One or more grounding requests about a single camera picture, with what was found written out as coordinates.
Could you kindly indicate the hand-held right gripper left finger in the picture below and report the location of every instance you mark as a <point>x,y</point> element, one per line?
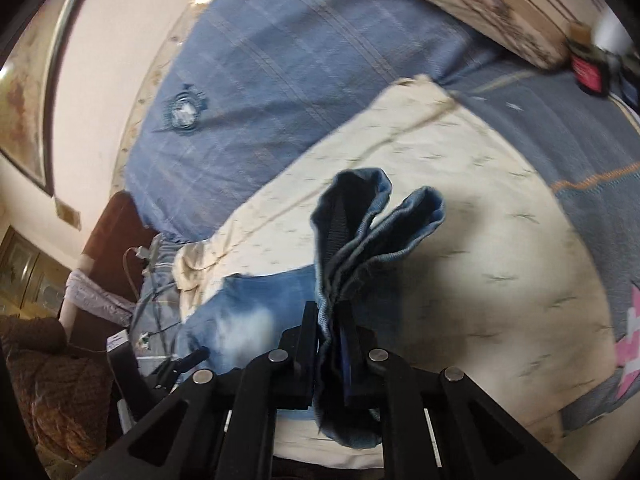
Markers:
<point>311,355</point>

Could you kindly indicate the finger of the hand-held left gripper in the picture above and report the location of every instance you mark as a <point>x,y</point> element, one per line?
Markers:
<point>187,360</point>

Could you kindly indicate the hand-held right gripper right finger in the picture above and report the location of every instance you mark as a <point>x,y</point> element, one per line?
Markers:
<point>346,360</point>

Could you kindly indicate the blue denim pants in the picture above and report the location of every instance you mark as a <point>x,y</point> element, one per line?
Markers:
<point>350,240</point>

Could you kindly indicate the grey-blue wrinkled cloth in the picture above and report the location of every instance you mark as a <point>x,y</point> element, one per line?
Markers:
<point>160,300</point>

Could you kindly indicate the brown patterned blanket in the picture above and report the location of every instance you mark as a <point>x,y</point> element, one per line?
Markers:
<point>50,390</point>

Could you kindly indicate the lilac patterned cloth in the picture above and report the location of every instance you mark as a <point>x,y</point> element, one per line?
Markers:
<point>95,297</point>

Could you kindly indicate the brown headboard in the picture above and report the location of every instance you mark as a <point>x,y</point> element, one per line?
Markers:
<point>115,225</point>

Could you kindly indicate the wooden cabinet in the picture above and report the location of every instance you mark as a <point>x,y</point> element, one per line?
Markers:
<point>25,265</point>

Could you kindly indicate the cream floral bed sheet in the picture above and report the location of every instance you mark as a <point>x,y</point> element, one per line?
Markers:
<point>500,260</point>

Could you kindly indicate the blue plaid pillow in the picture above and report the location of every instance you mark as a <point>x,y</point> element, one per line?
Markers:
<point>280,85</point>

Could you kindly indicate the large framed picture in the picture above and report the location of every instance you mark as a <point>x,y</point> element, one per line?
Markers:
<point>25,110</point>

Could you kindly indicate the grey-blue patchwork bed sheet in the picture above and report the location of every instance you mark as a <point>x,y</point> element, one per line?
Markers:
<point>575,135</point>

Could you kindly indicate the dark bottle with pink label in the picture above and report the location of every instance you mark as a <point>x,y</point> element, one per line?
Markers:
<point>587,72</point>

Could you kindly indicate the beige striped pillow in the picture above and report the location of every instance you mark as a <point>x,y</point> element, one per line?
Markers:
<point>500,5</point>

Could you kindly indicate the small dark bottle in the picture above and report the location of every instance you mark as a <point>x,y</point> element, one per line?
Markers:
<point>622,80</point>

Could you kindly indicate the white pole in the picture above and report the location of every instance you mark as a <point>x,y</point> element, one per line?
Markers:
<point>612,30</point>

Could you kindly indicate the white rail pipe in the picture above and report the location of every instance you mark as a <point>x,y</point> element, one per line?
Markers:
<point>86,262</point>

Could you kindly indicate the small wall picture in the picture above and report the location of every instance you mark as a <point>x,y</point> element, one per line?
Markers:
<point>67,214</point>

